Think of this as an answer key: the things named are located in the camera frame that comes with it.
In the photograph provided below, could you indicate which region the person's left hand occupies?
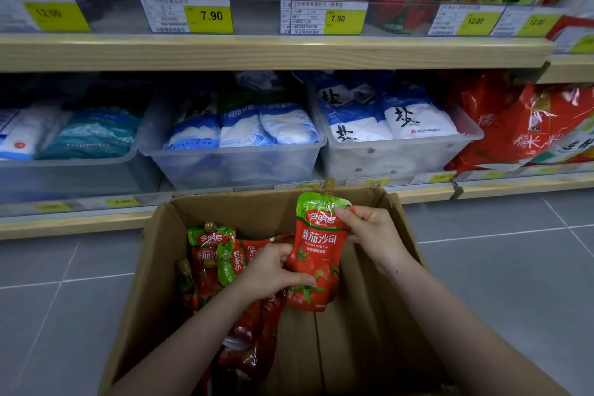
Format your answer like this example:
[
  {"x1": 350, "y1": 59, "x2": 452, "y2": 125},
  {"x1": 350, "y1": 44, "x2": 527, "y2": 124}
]
[{"x1": 234, "y1": 243, "x2": 317, "y2": 304}]

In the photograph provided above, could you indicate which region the person's right hand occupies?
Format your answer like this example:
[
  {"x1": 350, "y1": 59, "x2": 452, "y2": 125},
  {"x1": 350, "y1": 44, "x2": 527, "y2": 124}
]
[{"x1": 334, "y1": 205, "x2": 419, "y2": 278}]

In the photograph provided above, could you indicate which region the red green ketchup pouch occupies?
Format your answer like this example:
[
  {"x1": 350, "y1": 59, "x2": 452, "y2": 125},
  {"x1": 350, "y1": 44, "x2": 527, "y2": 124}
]
[
  {"x1": 217, "y1": 289, "x2": 289, "y2": 383},
  {"x1": 284, "y1": 179, "x2": 354, "y2": 313},
  {"x1": 187, "y1": 222, "x2": 237, "y2": 309},
  {"x1": 175, "y1": 258, "x2": 201, "y2": 317},
  {"x1": 217, "y1": 238, "x2": 274, "y2": 289}
]

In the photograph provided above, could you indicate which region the person's right forearm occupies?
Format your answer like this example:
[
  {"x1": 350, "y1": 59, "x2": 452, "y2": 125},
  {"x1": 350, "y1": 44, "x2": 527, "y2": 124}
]
[{"x1": 377, "y1": 257, "x2": 572, "y2": 396}]

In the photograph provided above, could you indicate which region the person's left forearm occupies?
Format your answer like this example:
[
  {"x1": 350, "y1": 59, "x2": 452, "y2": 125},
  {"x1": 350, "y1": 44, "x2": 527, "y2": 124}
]
[{"x1": 106, "y1": 286, "x2": 260, "y2": 396}]

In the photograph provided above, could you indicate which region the clear plastic bin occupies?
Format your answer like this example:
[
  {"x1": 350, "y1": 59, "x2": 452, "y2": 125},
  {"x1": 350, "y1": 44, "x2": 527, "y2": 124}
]
[
  {"x1": 138, "y1": 92, "x2": 328, "y2": 191},
  {"x1": 308, "y1": 96, "x2": 484, "y2": 181},
  {"x1": 0, "y1": 96, "x2": 161, "y2": 204}
]

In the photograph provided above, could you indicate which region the brown cardboard box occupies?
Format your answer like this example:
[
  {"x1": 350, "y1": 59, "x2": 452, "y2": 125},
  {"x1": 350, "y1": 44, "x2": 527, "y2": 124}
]
[{"x1": 97, "y1": 186, "x2": 462, "y2": 396}]

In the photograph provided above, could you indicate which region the white salt bag black print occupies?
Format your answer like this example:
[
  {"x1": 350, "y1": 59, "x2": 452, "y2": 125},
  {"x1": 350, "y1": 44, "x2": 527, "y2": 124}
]
[
  {"x1": 316, "y1": 78, "x2": 394, "y2": 144},
  {"x1": 381, "y1": 85, "x2": 459, "y2": 140}
]

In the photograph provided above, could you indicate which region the blue white salt bag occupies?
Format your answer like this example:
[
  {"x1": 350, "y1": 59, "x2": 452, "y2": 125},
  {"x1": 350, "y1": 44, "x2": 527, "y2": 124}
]
[
  {"x1": 218, "y1": 96, "x2": 277, "y2": 149},
  {"x1": 259, "y1": 101, "x2": 321, "y2": 146},
  {"x1": 163, "y1": 96, "x2": 221, "y2": 151}
]

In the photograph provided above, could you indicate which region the short wooden shelf board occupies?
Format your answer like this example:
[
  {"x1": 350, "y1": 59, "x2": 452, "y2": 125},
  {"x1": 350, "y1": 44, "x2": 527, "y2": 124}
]
[
  {"x1": 451, "y1": 172, "x2": 594, "y2": 200},
  {"x1": 537, "y1": 54, "x2": 594, "y2": 84}
]

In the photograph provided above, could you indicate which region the long wooden shelf board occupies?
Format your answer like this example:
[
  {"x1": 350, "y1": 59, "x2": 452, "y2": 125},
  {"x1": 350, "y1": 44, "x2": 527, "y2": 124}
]
[
  {"x1": 0, "y1": 181, "x2": 458, "y2": 242},
  {"x1": 0, "y1": 33, "x2": 557, "y2": 73}
]

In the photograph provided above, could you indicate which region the red rice flour bag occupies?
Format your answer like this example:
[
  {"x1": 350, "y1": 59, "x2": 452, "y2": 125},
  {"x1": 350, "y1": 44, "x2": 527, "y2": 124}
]
[
  {"x1": 443, "y1": 73, "x2": 594, "y2": 174},
  {"x1": 529, "y1": 119, "x2": 594, "y2": 165}
]

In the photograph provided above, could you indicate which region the row of shelf price labels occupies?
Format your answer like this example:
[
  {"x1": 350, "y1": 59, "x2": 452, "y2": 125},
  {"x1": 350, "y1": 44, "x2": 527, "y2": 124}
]
[
  {"x1": 32, "y1": 164, "x2": 564, "y2": 214},
  {"x1": 0, "y1": 0, "x2": 594, "y2": 55}
]

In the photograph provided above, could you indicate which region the teal salt bag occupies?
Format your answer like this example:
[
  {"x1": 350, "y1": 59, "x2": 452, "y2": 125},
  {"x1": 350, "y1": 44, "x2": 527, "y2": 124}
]
[{"x1": 38, "y1": 107, "x2": 144, "y2": 161}]

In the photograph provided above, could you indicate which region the clear plastic shelf rail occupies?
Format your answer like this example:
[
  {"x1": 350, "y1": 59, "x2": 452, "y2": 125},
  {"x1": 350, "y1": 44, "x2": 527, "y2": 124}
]
[{"x1": 0, "y1": 0, "x2": 564, "y2": 37}]

